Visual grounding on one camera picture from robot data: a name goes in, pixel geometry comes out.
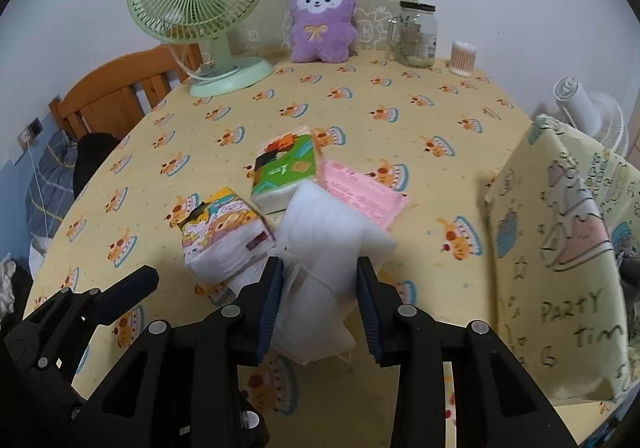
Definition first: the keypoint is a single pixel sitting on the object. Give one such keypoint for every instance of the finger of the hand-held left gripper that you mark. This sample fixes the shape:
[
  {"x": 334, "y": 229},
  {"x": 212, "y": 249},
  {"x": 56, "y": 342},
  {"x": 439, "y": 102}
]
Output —
[
  {"x": 132, "y": 285},
  {"x": 60, "y": 313}
]

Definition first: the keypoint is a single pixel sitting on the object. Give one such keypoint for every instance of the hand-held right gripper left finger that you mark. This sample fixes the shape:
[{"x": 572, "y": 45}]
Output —
[{"x": 270, "y": 310}]

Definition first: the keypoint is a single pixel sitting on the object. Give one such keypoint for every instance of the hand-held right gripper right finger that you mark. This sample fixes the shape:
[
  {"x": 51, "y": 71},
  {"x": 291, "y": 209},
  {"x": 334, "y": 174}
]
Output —
[{"x": 367, "y": 310}]

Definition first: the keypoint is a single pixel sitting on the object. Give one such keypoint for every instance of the white soft cloth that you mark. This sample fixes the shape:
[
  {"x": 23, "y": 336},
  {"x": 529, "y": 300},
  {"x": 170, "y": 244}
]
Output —
[{"x": 325, "y": 248}]

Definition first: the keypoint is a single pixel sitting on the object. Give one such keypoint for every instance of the yellow cartoon printed storage box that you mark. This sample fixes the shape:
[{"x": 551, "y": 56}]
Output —
[{"x": 555, "y": 253}]

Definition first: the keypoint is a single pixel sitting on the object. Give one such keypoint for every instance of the black plastic bag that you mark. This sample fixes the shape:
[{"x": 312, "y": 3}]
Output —
[{"x": 631, "y": 278}]

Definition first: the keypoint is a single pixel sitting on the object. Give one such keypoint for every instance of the white crumpled cloth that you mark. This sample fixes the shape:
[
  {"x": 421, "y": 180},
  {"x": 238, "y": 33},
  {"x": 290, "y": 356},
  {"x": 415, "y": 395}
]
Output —
[{"x": 7, "y": 280}]

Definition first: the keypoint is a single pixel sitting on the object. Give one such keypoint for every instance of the cartoon printed tissue pack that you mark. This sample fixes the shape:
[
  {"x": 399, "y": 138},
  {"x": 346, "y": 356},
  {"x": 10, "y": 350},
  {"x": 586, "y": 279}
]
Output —
[{"x": 225, "y": 233}]

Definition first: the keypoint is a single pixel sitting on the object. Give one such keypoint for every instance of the pink flat packet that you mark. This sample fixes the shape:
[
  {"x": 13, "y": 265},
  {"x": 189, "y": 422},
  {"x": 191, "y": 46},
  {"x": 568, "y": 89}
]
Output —
[{"x": 365, "y": 193}]

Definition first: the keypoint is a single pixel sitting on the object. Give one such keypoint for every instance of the blue plaid bedding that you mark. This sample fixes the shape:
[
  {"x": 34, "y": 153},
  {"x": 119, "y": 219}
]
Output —
[{"x": 50, "y": 188}]

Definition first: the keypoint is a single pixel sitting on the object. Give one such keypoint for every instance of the black clothing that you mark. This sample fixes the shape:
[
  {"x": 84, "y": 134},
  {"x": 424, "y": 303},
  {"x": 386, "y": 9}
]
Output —
[{"x": 95, "y": 163}]

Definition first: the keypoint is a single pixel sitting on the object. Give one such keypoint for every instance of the green tissue pack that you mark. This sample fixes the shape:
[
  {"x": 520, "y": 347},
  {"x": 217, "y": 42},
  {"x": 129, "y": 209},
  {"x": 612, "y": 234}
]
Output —
[{"x": 282, "y": 168}]

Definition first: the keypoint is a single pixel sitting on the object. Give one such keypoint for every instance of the wooden chair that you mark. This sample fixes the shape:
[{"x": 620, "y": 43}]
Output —
[{"x": 110, "y": 93}]

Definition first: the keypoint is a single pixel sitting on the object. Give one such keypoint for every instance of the cotton swab container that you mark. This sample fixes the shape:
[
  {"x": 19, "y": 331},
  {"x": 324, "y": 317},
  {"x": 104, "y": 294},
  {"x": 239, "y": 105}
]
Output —
[{"x": 463, "y": 59}]

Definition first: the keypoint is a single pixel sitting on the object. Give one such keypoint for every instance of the glass jar with dark lid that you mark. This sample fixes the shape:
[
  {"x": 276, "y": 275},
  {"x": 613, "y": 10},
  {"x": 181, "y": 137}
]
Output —
[{"x": 415, "y": 38}]

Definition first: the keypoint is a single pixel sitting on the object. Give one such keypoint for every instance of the purple plush toy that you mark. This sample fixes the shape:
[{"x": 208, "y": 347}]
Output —
[{"x": 322, "y": 23}]

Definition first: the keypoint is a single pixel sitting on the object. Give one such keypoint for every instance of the white floor fan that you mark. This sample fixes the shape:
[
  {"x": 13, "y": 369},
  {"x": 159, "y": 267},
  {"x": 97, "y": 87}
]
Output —
[{"x": 590, "y": 113}]

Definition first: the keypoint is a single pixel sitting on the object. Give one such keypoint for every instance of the wall socket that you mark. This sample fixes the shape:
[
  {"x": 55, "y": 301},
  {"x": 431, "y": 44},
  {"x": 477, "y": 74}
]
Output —
[{"x": 31, "y": 132}]

